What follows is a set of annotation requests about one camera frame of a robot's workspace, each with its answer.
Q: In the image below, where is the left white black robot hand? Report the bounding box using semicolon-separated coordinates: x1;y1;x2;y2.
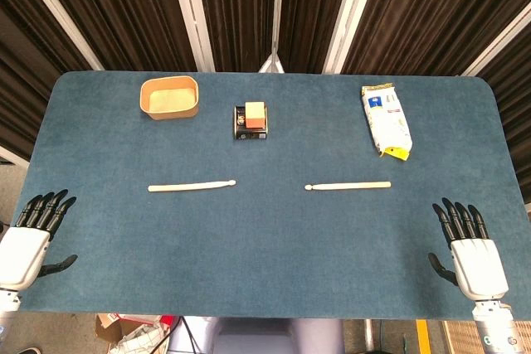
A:
0;189;79;292

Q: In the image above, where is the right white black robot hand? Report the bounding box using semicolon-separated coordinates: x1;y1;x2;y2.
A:
427;197;510;301

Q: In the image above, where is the pale wooden drumstick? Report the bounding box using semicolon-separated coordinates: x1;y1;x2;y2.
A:
147;179;237;193
304;181;392;192

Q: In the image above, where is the cardboard box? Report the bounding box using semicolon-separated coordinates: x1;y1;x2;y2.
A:
94;313;169;354

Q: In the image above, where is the dark brown curtain panel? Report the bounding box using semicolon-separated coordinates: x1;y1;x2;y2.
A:
192;0;277;73
480;30;531;206
0;0;90;160
24;0;198;72
281;0;366;75
342;0;531;77

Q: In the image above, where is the white snack bag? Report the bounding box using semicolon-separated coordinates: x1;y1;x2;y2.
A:
360;84;414;162

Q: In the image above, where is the blue table mat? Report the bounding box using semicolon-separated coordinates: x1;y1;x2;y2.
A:
0;70;528;322

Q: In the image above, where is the lavender robot torso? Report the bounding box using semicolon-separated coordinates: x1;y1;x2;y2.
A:
168;316;345;354

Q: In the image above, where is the black rectangular tin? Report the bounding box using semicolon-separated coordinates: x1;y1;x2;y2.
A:
232;105;269;141

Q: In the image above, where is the orange foam cube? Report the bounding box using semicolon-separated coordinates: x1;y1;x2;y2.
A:
244;101;266;129

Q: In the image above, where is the thin black cable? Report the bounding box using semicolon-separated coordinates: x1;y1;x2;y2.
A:
178;315;198;354

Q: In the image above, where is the thin white frame post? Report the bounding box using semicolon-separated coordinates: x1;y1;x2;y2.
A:
256;0;287;74

